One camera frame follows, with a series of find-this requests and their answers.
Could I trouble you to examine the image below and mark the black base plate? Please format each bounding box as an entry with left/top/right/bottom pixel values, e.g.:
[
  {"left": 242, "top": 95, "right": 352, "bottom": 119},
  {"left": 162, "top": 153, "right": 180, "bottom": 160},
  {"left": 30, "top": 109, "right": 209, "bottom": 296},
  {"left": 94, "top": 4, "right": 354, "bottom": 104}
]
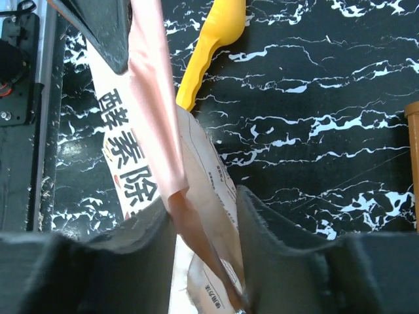
[{"left": 1, "top": 13, "right": 43, "bottom": 232}]

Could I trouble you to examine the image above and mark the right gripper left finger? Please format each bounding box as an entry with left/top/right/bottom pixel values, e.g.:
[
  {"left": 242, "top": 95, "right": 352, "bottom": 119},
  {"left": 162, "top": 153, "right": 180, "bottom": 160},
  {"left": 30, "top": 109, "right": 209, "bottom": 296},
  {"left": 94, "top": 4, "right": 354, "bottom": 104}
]
[{"left": 1, "top": 200, "right": 176, "bottom": 313}]

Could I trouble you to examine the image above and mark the pink cat litter bag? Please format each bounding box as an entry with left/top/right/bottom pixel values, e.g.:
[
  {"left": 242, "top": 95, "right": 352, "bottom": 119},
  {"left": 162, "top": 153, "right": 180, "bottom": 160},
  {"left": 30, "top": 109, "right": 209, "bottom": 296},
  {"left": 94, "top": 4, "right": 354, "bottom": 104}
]
[{"left": 85, "top": 0, "right": 249, "bottom": 314}]

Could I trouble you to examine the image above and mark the orange spray bottle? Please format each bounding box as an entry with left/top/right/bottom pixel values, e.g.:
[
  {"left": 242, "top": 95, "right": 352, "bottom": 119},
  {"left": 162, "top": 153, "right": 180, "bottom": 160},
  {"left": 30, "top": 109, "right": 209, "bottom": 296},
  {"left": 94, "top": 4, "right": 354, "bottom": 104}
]
[{"left": 404, "top": 101, "right": 419, "bottom": 230}]

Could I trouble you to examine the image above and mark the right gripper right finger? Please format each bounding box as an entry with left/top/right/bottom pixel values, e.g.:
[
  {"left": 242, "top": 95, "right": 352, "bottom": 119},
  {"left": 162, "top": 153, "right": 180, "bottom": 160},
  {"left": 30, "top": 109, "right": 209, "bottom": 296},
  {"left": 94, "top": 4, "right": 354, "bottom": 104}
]
[{"left": 236, "top": 186, "right": 418, "bottom": 313}]

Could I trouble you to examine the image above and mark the yellow plastic litter scoop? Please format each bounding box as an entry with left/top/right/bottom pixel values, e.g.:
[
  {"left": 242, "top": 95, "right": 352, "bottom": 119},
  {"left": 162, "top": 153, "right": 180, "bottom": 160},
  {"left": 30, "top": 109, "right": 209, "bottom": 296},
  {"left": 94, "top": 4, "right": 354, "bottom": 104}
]
[{"left": 176, "top": 0, "right": 246, "bottom": 111}]

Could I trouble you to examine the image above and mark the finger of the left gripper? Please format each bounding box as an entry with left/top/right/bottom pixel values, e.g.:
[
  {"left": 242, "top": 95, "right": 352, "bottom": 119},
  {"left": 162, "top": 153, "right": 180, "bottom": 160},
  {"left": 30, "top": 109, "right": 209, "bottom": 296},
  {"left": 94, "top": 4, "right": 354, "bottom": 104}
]
[{"left": 48, "top": 0, "right": 128, "bottom": 75}]

